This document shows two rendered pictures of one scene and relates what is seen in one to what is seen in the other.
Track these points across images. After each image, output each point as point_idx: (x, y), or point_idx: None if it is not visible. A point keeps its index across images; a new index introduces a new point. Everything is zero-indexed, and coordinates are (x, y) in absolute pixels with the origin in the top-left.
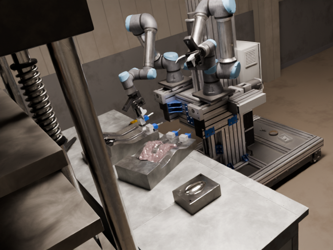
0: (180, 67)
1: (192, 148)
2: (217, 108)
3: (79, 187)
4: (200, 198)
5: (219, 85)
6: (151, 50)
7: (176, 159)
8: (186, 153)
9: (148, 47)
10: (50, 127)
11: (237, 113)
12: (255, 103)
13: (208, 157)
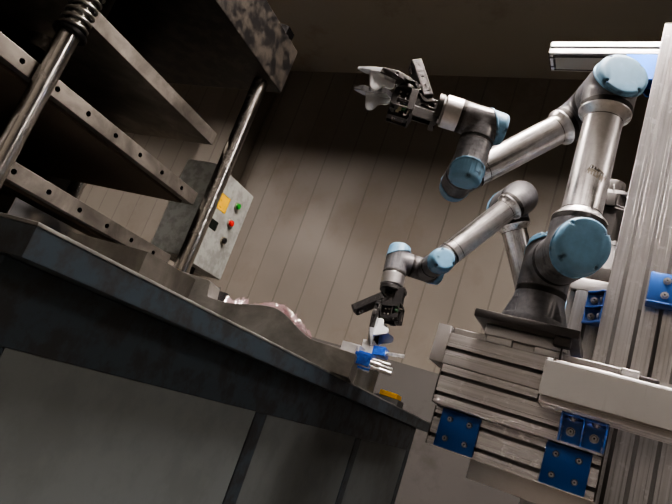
0: (365, 105)
1: (327, 361)
2: (502, 365)
3: (32, 100)
4: (91, 241)
5: (540, 300)
6: (475, 225)
7: (256, 326)
8: (298, 347)
9: (475, 219)
10: (74, 4)
11: (540, 396)
12: (631, 403)
13: (304, 358)
